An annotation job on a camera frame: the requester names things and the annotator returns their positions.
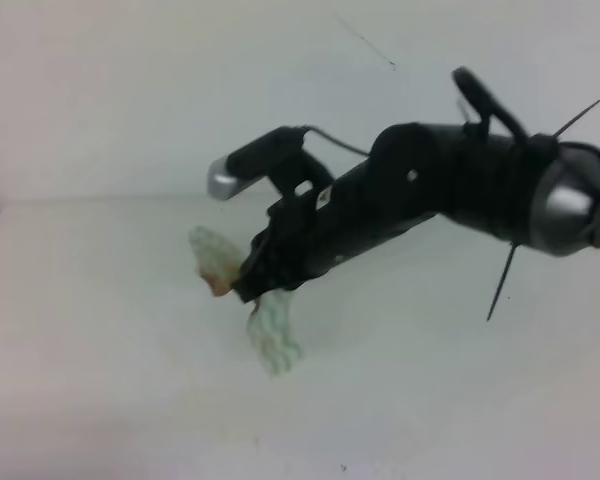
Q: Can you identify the black zip tie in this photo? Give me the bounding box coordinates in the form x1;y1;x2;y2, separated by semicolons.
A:
486;242;519;322

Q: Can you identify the black cable loop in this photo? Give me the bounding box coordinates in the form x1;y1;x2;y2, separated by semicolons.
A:
451;67;531;144

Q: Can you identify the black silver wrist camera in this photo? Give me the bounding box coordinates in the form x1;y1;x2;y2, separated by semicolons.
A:
207;126;334;201

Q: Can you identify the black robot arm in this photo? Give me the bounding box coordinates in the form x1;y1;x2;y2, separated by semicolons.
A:
226;123;600;301

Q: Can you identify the green white rag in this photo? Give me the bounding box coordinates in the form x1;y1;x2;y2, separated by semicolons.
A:
188;226;302;376

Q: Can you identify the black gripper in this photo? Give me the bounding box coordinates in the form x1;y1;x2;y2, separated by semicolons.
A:
231;123;465;303

